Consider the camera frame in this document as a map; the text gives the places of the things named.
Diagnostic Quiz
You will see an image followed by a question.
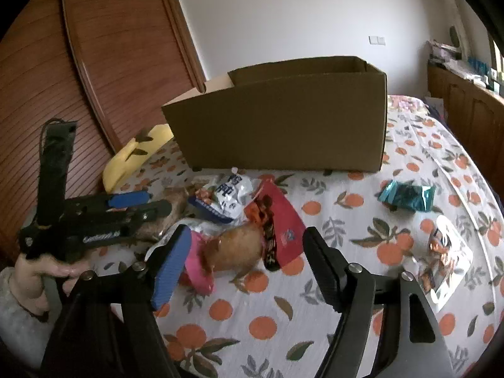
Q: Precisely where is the wooden cabinet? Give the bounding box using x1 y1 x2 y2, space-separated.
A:
427 65 504 190

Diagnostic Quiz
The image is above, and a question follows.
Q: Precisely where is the teal snack packet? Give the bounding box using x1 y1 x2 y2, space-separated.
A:
378 180 436 213

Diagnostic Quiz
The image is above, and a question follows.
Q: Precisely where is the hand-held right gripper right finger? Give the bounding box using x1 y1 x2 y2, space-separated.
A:
302 226 455 378

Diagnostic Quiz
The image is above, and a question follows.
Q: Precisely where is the clear brown bread packet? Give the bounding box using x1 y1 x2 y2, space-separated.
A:
134 187 190 245

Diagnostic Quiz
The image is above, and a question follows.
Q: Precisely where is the floral quilt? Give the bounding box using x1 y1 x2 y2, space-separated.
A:
388 94 428 113

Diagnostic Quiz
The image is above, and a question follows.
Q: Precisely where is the wooden headboard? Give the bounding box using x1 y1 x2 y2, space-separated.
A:
0 0 205 253

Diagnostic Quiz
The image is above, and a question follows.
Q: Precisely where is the pink bread packet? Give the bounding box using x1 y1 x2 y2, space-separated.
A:
179 224 264 294

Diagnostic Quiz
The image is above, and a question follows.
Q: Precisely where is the pile of things on cabinet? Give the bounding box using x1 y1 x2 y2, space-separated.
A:
427 39 504 95

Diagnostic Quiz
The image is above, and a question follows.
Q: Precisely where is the white and blue snack packet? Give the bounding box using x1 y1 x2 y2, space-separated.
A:
188 167 262 224

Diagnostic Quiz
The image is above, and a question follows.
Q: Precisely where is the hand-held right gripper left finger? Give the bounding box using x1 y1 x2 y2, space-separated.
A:
39 224 193 378

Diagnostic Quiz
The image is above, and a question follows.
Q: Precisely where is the orange print bedsheet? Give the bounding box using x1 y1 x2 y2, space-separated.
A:
83 94 504 378

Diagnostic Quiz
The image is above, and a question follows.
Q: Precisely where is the yellow pillow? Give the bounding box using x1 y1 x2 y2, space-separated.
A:
103 124 175 190

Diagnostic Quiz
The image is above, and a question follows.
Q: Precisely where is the person's left forearm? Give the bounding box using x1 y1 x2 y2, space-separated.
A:
0 268 52 367

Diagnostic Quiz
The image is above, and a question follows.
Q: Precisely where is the person's left hand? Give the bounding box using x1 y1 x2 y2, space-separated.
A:
14 253 93 312

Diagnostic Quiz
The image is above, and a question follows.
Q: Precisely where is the brown cardboard box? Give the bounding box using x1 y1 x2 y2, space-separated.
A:
161 56 388 173

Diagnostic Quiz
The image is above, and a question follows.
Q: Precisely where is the white and orange snack packet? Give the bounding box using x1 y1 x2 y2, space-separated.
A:
413 216 473 310

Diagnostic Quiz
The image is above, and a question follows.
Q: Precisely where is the red snack packet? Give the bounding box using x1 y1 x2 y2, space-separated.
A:
244 181 306 272

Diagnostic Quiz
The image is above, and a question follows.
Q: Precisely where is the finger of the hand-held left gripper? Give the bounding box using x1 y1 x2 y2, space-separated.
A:
114 199 173 227
106 191 153 210

